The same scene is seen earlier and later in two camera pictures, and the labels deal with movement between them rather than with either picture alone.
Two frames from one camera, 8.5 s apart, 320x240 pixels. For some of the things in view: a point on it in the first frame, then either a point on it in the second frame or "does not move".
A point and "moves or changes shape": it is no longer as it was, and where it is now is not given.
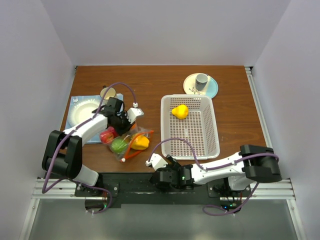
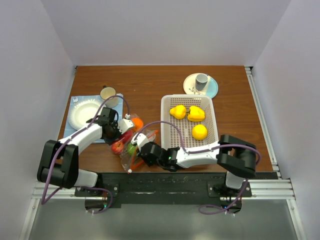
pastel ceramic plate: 211,87 does not move
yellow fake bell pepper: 181,111 does not move
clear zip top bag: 124,146 moves or changes shape
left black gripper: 127,126 -> 108,141
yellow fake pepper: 141,143 moves or changes shape
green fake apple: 119,145 -> 131,149
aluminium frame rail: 272,190 does not move
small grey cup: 201,80 does not move
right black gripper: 173,164 -> 149,163
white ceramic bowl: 82,111 does not move
